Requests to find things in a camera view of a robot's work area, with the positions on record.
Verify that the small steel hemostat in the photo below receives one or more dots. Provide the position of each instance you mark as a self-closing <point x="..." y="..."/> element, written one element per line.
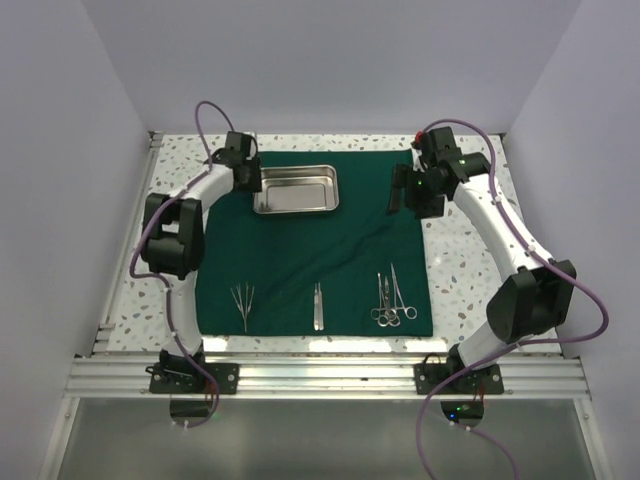
<point x="383" y="314"/>

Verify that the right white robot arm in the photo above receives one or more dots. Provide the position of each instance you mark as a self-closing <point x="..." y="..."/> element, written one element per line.
<point x="536" y="290"/>

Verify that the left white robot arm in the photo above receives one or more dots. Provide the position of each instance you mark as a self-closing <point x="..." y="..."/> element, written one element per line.
<point x="171" y="249"/>

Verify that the stainless steel tray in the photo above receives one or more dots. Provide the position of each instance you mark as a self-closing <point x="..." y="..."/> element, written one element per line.
<point x="297" y="190"/>

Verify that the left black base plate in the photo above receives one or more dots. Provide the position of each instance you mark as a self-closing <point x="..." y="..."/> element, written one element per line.
<point x="166" y="381"/>

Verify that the steel scalpel handle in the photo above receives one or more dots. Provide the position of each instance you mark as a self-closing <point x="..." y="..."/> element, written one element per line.
<point x="316" y="308"/>
<point x="320" y="308"/>

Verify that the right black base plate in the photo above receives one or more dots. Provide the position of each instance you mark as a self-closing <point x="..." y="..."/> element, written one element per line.
<point x="440" y="375"/>

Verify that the steel surgical scissors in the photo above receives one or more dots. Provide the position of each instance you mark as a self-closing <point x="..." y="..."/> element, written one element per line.
<point x="396" y="322"/>

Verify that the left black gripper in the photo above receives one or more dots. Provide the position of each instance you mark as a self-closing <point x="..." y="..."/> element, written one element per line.
<point x="255" y="185"/>

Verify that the aluminium rail frame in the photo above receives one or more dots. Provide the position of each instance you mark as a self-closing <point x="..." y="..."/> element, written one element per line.
<point x="462" y="278"/>

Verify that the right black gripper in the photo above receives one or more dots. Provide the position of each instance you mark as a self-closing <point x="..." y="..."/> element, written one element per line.
<point x="403" y="178"/>

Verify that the long steel hemostat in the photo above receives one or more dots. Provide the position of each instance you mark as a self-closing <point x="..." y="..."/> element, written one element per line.
<point x="410" y="312"/>

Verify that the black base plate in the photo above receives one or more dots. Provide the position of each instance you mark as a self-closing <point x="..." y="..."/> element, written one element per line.
<point x="440" y="375"/>
<point x="166" y="381"/>

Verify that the steel forceps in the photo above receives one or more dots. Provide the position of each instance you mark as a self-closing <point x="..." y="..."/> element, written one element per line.
<point x="240" y="305"/>
<point x="248" y="301"/>

